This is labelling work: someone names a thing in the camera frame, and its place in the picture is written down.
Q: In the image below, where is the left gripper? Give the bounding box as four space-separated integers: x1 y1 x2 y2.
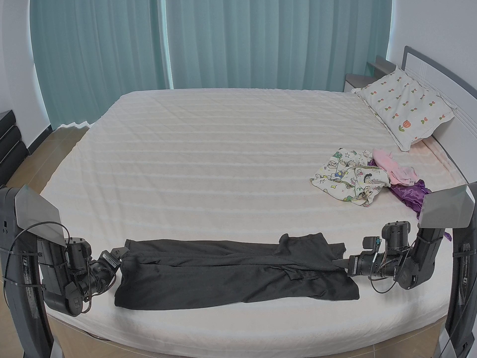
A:
89 247 130 286

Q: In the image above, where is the grey white bedside table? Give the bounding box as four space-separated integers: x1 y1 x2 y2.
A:
345 55 396 92

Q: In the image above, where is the purple garment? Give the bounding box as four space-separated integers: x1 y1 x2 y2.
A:
367 157 453 242

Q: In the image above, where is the black cable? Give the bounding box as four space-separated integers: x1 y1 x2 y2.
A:
80 272 117 312
369 271 401 294
0 221 71 312

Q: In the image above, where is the pink garment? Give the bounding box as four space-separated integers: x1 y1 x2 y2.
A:
373 148 420 185

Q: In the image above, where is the bed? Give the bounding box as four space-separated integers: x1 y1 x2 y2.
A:
39 45 477 351

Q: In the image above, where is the white printed garment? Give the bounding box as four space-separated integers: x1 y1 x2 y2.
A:
309 148 392 208

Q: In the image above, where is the blue-green curtain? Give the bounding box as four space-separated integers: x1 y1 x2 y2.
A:
30 0 174 130
164 0 394 92

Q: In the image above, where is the black chest of drawers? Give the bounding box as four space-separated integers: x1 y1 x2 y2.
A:
0 110 28 185

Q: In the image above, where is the white printed pillow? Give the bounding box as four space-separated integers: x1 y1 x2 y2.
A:
352 66 456 152

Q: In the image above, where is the black T-shirt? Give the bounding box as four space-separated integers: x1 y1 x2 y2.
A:
114 231 361 310

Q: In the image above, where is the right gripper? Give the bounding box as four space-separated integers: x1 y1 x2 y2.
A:
331 251 396 280

